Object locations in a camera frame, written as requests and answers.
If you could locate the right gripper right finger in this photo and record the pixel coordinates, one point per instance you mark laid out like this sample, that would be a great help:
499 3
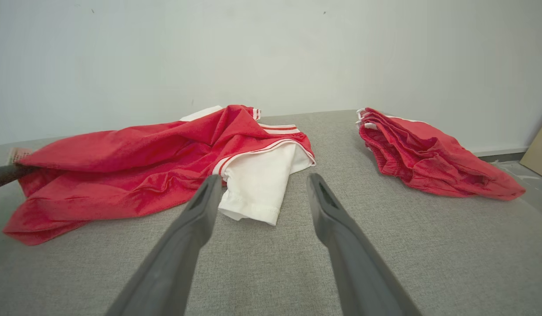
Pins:
354 263

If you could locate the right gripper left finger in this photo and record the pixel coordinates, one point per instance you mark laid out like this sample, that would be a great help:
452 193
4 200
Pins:
174 259

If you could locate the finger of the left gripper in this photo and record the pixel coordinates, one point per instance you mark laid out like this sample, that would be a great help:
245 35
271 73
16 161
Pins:
8 174

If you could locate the red and white jersey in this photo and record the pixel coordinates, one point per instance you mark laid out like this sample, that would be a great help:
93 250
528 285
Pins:
122 175

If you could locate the red shorts with white trim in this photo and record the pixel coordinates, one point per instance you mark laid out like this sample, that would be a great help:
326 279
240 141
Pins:
429 153

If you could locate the black skirting strip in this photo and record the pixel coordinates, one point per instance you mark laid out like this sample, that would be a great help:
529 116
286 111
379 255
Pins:
499 152

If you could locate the tan cardboard board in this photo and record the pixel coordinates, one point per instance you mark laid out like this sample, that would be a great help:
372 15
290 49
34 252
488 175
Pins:
540 153

